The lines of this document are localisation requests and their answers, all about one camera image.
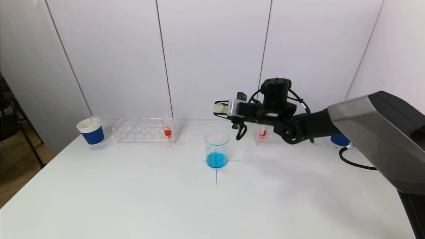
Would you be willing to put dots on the blue white paper cup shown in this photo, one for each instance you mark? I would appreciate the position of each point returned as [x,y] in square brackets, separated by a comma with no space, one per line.
[93,136]
[339,140]

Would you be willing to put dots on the yellow pigment test tube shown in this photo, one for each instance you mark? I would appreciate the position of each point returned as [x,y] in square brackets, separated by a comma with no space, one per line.
[219,108]

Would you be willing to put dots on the red pigment test tube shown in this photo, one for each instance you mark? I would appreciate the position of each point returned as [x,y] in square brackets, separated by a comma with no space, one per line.
[167,132]

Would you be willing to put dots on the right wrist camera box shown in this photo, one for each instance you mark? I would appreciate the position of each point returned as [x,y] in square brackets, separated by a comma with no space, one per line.
[234,108]

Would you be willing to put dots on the blue pigment test tube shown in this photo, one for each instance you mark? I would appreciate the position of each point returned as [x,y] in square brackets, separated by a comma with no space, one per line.
[94,120]

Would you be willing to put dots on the clear glass beaker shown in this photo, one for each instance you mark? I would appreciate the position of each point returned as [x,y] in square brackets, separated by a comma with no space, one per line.
[216,156]

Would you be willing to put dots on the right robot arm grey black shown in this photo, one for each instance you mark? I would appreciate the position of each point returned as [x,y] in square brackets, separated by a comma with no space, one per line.
[372,126]

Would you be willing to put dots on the red pigment tube white label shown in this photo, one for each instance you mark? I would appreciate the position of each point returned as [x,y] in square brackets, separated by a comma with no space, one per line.
[262,133]

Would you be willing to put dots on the clear acrylic test tube rack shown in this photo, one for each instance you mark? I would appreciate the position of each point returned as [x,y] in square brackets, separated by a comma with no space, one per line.
[142,132]
[270,138]

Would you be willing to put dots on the black chair frame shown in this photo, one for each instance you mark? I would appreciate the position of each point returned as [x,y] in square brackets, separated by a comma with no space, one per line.
[6,127]

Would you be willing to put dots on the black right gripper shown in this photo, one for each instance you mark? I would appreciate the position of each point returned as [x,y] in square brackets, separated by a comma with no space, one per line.
[233,111]

